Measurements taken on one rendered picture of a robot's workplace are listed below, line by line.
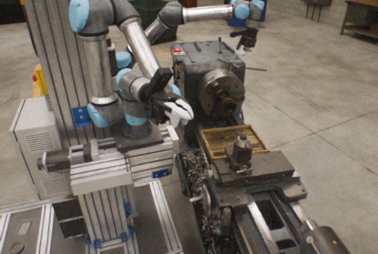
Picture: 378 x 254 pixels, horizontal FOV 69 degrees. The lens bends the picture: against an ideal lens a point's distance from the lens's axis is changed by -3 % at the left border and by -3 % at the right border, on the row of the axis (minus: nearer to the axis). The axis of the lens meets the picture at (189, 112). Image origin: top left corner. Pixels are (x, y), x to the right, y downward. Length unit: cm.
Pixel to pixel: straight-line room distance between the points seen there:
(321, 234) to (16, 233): 200
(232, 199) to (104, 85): 79
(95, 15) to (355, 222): 250
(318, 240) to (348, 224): 171
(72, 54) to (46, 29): 14
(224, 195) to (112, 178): 54
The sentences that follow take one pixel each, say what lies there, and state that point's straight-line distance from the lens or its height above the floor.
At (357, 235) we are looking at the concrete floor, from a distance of 274.
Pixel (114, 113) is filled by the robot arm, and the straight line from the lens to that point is 124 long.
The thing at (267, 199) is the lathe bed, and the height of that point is 83.
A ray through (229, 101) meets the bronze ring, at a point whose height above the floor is 112.
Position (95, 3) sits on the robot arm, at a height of 179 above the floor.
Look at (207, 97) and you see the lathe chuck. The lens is 186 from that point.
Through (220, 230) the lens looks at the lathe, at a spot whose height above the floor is 70.
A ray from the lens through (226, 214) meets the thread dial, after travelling 141.
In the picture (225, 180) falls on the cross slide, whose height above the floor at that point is 96.
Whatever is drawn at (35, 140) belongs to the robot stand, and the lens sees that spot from 153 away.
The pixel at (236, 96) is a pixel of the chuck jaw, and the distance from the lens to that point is 188.
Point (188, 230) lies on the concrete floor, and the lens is 243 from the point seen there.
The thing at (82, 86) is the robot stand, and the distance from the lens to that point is 142.
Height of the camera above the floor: 195
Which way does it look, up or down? 31 degrees down
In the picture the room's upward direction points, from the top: straight up
